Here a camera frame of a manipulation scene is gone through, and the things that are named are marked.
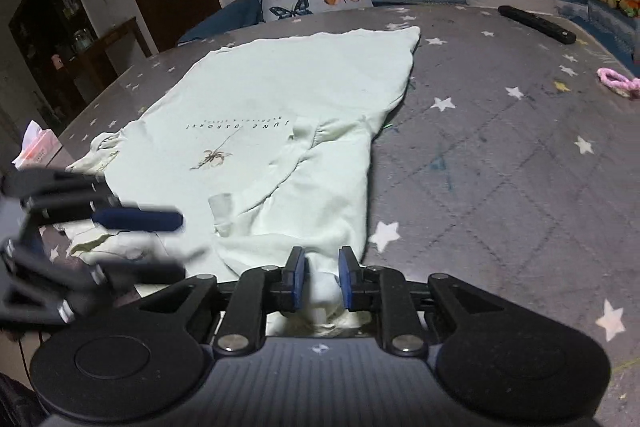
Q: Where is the pale green t-shirt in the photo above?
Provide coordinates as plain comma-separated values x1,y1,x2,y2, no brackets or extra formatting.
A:
65,26,420,335

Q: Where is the pink tissue pack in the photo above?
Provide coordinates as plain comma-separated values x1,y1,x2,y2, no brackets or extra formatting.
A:
12,120,62,170

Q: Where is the dark wooden shelf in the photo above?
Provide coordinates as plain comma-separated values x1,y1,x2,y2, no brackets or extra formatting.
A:
9,0,152,131

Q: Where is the grey star tablecloth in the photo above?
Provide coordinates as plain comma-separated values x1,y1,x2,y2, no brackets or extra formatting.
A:
62,5,639,426

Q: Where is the black remote control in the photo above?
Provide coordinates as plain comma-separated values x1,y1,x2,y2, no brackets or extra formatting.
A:
498,5,577,44

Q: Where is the orange fox plush toy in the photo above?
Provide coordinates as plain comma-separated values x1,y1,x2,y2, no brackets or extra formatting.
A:
618,0,640,18

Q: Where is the pink braided ring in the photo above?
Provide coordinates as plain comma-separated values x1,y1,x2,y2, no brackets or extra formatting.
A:
595,67,640,100

